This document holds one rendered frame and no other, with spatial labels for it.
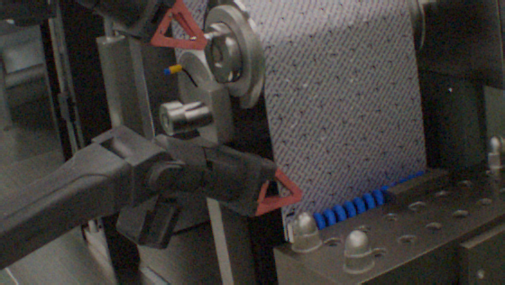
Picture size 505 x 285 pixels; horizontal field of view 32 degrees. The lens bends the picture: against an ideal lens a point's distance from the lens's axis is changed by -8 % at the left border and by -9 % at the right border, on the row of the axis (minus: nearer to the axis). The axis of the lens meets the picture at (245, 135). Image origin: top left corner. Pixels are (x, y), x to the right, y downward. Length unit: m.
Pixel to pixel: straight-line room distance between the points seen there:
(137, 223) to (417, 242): 0.32
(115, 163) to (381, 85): 0.40
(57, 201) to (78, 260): 0.60
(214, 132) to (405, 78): 0.26
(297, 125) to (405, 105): 0.17
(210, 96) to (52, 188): 0.31
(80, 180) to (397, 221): 0.41
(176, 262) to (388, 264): 0.49
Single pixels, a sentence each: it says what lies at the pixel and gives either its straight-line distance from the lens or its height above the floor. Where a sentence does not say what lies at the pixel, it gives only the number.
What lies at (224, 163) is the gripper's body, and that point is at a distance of 1.07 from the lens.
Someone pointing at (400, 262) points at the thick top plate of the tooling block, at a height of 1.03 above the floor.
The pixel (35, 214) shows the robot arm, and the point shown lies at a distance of 0.89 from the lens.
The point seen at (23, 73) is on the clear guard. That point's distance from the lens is 2.06.
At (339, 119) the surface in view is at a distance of 1.17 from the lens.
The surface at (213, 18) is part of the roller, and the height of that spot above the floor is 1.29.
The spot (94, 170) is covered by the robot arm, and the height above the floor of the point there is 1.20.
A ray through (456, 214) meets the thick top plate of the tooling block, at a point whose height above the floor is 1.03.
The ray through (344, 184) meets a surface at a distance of 1.19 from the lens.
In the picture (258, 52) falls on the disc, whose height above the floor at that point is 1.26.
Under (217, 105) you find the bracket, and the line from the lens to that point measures 1.16.
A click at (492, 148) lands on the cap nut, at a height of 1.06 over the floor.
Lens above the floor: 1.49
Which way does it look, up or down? 18 degrees down
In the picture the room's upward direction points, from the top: 9 degrees counter-clockwise
